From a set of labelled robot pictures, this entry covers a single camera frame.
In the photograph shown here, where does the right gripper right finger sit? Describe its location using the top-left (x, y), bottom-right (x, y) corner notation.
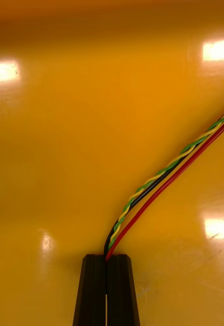
top-left (106, 254), bottom-right (141, 326)

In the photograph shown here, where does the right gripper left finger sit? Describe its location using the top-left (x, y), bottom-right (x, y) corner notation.
top-left (72, 254), bottom-right (107, 326)

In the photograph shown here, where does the green-yellow red black wire harness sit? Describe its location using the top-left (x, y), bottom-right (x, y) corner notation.
top-left (103, 104), bottom-right (224, 262)

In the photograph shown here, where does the yellow-orange plastic bin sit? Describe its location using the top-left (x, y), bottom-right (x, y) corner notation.
top-left (0, 0), bottom-right (224, 326)

